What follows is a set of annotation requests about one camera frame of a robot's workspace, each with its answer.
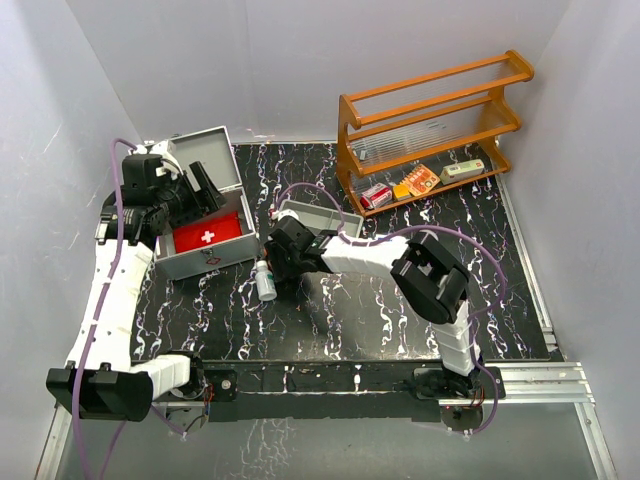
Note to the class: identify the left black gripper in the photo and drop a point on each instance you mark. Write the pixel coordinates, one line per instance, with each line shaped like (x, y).
(205, 200)

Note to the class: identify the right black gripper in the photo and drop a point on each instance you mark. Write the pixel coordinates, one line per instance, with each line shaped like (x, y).
(282, 269)

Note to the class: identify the white medicine bottle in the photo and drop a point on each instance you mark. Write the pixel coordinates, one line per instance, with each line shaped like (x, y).
(265, 282)

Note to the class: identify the red first aid pouch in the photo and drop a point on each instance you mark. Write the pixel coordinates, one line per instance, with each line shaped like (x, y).
(207, 233)

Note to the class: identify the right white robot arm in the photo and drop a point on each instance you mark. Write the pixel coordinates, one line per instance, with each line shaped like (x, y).
(430, 279)

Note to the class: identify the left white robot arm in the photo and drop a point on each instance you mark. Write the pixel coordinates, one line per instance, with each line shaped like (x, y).
(98, 379)

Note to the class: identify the red white medicine box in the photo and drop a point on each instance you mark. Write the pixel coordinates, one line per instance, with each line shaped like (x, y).
(376, 196)

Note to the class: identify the orange patterned medicine packet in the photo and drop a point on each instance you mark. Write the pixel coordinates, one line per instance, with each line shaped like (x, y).
(420, 181)

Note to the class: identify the white green medicine box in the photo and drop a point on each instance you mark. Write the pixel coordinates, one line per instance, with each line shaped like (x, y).
(460, 171)

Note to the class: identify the grey divided tray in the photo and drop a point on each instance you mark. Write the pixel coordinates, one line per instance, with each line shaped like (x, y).
(317, 218)

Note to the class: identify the grey metal case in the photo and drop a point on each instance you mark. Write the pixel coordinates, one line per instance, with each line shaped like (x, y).
(213, 149)

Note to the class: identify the small yellow box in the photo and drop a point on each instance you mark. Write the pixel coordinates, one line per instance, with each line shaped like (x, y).
(401, 192)

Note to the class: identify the wooden three-tier shelf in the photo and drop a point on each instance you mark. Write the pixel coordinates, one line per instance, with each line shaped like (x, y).
(387, 131)

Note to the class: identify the black front base bar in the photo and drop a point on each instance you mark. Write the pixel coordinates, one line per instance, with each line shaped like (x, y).
(344, 389)

